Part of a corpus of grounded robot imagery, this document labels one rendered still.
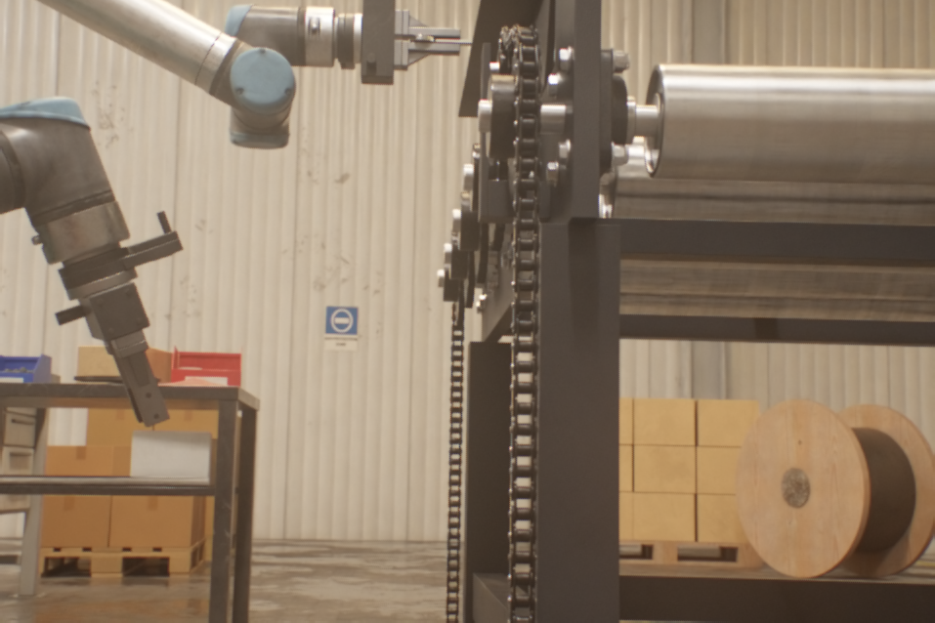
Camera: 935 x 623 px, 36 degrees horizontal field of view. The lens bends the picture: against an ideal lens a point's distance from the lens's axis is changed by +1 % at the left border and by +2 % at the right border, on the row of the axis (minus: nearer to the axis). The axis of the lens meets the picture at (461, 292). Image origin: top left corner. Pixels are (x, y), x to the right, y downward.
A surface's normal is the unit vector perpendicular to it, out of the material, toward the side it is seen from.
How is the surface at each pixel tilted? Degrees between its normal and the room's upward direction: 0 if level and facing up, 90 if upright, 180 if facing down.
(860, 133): 110
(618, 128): 115
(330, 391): 90
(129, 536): 90
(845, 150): 127
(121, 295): 97
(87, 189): 89
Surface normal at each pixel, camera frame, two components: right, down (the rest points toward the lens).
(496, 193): 0.05, -0.13
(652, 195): 0.04, 0.31
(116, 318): 0.34, 0.00
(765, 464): -0.85, -0.08
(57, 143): 0.56, -0.11
